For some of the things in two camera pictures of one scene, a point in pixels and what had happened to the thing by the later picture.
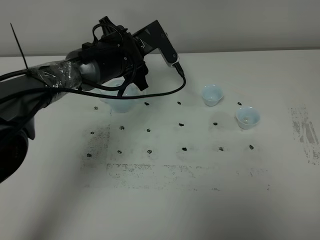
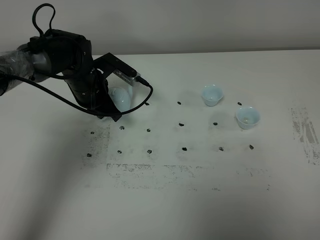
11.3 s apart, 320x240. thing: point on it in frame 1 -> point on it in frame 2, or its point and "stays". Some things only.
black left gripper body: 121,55 -> 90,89
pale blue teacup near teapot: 211,93 stays
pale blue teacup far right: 247,117 stays
